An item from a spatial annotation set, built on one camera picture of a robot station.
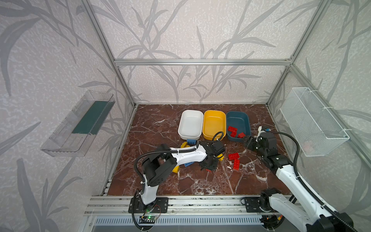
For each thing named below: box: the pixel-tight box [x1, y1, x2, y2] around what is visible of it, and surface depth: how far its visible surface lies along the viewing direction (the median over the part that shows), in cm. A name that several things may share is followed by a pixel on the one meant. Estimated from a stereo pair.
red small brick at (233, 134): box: [229, 130, 238, 138], surface depth 104 cm
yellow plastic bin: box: [202, 109, 227, 141], surface depth 109 cm
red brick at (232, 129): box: [228, 125, 238, 132], surface depth 104 cm
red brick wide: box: [228, 152, 240, 161], surface depth 93 cm
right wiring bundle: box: [259, 214, 285, 230], surface depth 72 cm
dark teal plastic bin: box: [226, 111, 252, 143], surface depth 107 cm
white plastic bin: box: [177, 109, 204, 141], surface depth 107 cm
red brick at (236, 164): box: [233, 159, 241, 171], surface depth 88 cm
